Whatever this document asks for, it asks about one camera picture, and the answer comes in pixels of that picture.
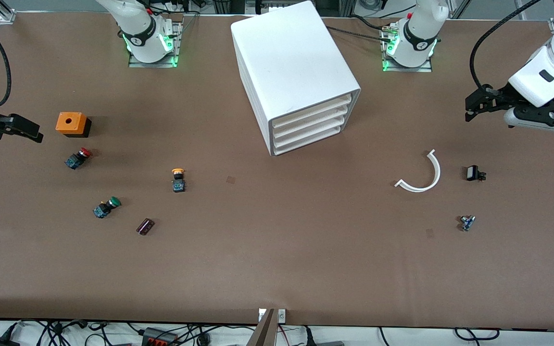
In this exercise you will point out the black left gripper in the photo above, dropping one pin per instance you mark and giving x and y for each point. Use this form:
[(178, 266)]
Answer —
[(497, 97)]

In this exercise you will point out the white cabinet drawer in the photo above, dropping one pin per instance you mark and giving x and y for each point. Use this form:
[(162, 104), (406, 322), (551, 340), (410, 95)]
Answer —
[(306, 133), (310, 112), (308, 123), (303, 142)]

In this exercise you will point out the yellow push button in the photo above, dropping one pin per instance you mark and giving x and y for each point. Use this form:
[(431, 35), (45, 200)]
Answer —
[(178, 181)]

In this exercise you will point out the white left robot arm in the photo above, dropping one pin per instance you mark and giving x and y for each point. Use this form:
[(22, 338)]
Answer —
[(551, 77)]

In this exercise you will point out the red push button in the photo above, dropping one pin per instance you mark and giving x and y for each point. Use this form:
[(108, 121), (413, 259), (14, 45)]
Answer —
[(78, 157)]

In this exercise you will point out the green push button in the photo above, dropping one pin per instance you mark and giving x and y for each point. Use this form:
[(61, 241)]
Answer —
[(107, 206)]

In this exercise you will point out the white drawer cabinet housing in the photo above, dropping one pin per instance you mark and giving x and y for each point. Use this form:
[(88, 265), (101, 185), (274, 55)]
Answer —
[(286, 53)]

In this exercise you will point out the white curved plastic strip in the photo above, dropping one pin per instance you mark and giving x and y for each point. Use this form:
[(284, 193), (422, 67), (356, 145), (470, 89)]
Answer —
[(434, 173)]

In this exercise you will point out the small blue metal component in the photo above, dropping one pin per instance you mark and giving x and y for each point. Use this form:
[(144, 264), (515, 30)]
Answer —
[(467, 223)]

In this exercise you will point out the dark purple small component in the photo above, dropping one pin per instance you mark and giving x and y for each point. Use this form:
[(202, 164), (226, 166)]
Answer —
[(145, 226)]

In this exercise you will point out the black power plug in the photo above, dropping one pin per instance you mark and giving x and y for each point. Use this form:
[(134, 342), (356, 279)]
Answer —
[(0, 341)]

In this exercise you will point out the black orange power strip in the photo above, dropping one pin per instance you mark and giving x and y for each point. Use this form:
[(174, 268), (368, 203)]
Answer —
[(159, 337)]

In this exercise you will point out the orange button enclosure box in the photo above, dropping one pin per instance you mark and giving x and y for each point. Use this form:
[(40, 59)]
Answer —
[(69, 122)]

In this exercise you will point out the black small switch component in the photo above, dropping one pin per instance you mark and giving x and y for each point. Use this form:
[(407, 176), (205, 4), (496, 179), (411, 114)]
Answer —
[(472, 173)]

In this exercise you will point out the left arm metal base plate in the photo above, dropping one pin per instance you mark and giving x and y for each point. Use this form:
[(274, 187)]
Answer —
[(387, 67)]

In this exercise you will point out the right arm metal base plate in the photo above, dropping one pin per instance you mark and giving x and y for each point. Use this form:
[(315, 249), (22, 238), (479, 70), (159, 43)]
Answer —
[(177, 53)]

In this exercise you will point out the small white bracket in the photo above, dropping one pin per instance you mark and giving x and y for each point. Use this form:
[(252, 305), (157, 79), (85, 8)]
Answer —
[(282, 315), (261, 315)]

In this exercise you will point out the wooden post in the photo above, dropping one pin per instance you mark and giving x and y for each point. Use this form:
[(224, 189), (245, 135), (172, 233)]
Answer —
[(263, 331)]

